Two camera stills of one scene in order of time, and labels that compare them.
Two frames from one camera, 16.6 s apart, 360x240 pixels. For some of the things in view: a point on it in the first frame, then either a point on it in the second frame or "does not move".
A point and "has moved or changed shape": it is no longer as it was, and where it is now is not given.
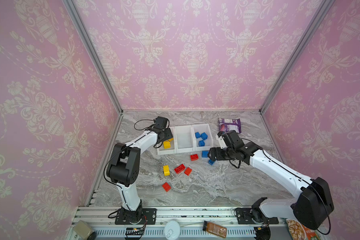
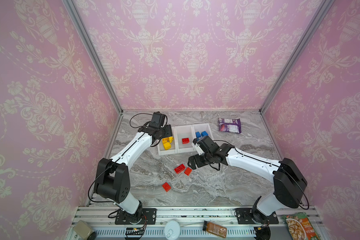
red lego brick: x=188 y=171 does not move
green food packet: x=298 y=231 does not move
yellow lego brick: x=166 y=144 does not move
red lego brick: x=194 y=157 has moved or changed shape
